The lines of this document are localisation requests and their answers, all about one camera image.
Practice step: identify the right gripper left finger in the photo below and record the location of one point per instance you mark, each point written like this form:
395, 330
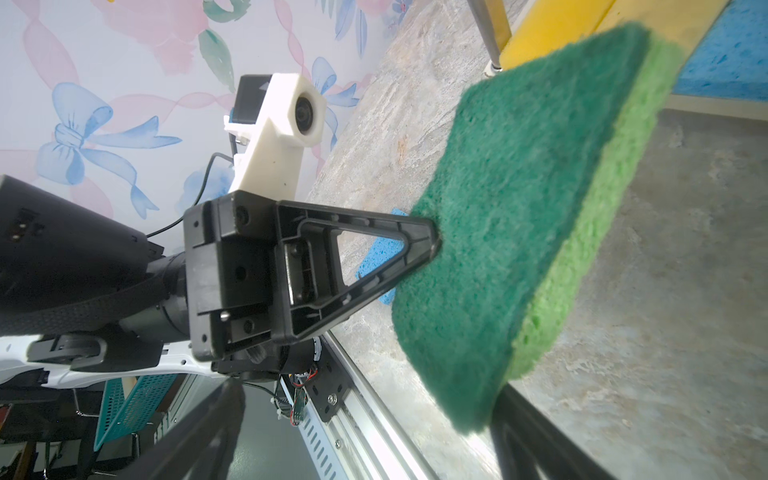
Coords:
202, 445

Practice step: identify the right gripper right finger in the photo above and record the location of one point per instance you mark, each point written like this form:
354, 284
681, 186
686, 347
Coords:
529, 446

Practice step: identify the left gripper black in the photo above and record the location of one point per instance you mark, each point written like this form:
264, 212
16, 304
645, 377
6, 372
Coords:
247, 257

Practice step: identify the dark green scouring sponge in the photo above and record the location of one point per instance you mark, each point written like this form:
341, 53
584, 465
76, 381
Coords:
534, 170

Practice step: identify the bright yellow sponge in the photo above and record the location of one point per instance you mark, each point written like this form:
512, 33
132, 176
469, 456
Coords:
545, 26

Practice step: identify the large blue sponge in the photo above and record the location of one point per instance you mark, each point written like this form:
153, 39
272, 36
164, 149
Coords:
731, 61

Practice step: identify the tan yellow orange-backed sponge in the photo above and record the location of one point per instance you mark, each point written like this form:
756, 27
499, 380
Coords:
685, 22

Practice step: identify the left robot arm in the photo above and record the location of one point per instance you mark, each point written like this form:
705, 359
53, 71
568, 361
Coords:
86, 299

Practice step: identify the white two-tier shelf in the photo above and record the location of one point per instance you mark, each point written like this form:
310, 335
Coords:
498, 36

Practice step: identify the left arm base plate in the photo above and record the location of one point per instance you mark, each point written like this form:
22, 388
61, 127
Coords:
329, 387

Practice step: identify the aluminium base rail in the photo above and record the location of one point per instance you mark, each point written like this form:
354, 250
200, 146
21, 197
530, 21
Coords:
363, 441

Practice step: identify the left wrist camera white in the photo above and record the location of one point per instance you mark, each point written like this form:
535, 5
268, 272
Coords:
276, 117

